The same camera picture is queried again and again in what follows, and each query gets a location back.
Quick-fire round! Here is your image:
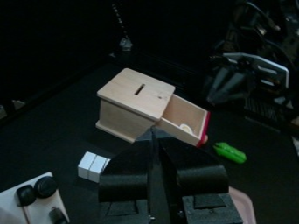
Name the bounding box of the wooden drawer with red front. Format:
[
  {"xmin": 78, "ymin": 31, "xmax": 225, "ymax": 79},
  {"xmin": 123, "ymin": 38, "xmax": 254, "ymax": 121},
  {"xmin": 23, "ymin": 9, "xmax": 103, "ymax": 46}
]
[{"xmin": 155, "ymin": 93, "xmax": 211, "ymax": 148}]

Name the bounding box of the diagonal frame brace wire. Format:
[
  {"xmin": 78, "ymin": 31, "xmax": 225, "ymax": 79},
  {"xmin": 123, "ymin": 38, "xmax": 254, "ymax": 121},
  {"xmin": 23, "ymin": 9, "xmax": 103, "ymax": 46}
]
[{"xmin": 111, "ymin": 2, "xmax": 130, "ymax": 42}]

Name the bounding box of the silver frame clamp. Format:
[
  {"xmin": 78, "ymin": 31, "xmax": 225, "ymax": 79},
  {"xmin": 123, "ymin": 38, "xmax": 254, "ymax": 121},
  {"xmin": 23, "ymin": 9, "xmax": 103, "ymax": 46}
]
[{"xmin": 118, "ymin": 38, "xmax": 135, "ymax": 53}]

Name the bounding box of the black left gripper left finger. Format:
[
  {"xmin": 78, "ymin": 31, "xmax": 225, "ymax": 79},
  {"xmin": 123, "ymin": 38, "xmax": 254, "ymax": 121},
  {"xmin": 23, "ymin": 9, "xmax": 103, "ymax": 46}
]
[{"xmin": 98, "ymin": 128, "xmax": 159, "ymax": 224}]

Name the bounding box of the white toy egg half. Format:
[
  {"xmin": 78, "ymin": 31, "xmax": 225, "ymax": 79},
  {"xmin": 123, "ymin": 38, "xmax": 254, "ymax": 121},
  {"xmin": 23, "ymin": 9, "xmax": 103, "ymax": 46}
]
[{"xmin": 179, "ymin": 123, "xmax": 195, "ymax": 135}]

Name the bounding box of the wooden box with slot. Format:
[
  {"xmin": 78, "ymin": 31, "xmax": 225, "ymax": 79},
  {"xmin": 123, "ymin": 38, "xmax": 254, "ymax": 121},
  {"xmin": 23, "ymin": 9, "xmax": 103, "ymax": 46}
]
[{"xmin": 95, "ymin": 67, "xmax": 177, "ymax": 144}]

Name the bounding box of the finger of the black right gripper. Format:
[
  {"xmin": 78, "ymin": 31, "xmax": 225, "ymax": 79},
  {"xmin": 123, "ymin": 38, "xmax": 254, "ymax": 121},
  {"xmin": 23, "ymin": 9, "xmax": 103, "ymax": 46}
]
[
  {"xmin": 207, "ymin": 65, "xmax": 231, "ymax": 104},
  {"xmin": 223, "ymin": 71, "xmax": 250, "ymax": 102}
]

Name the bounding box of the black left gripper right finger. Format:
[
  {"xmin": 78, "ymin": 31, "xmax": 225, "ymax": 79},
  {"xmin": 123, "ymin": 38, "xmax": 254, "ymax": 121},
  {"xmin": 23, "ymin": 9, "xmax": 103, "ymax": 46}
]
[{"xmin": 155, "ymin": 128, "xmax": 243, "ymax": 224}]

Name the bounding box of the green ridged toy vegetable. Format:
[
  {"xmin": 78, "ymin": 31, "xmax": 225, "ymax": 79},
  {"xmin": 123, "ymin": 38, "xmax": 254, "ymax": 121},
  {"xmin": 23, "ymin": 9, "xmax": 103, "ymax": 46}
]
[{"xmin": 213, "ymin": 142, "xmax": 249, "ymax": 165}]

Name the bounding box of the black-handled toy knife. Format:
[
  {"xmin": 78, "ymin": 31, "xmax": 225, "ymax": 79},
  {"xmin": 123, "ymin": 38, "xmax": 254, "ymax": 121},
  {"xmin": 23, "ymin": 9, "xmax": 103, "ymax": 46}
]
[
  {"xmin": 34, "ymin": 175, "xmax": 61, "ymax": 199},
  {"xmin": 15, "ymin": 184, "xmax": 39, "ymax": 207}
]

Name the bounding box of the small white toy carton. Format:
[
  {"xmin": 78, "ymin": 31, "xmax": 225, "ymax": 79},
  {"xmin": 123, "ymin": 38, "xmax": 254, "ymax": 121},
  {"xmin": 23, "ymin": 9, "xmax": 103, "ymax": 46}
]
[{"xmin": 78, "ymin": 150, "xmax": 113, "ymax": 184}]

